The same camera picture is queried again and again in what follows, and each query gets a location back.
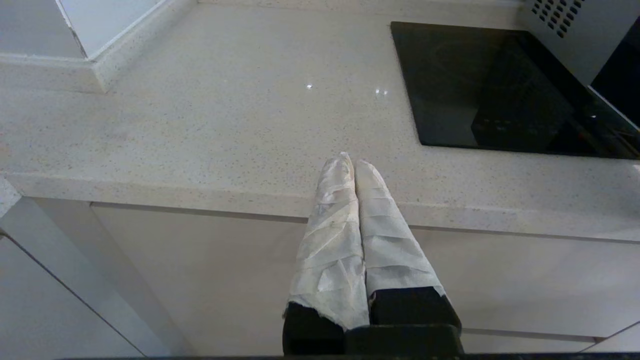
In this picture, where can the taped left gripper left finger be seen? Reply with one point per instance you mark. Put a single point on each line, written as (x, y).
(332, 250)

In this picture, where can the white cabinet door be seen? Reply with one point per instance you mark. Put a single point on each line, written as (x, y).
(40, 310)

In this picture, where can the silver Panasonic microwave oven body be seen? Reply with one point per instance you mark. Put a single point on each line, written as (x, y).
(580, 40)

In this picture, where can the white cabinet drawer front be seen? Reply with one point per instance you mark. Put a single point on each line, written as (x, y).
(225, 270)
(525, 345)

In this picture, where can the white cabinet corner panel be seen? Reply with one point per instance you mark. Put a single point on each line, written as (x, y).
(90, 270)

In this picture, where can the black glass induction cooktop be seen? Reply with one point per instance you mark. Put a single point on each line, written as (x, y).
(460, 90)

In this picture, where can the dark glass microwave door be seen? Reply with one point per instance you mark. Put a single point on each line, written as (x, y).
(622, 75)

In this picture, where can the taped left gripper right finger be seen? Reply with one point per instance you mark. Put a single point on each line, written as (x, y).
(395, 260)

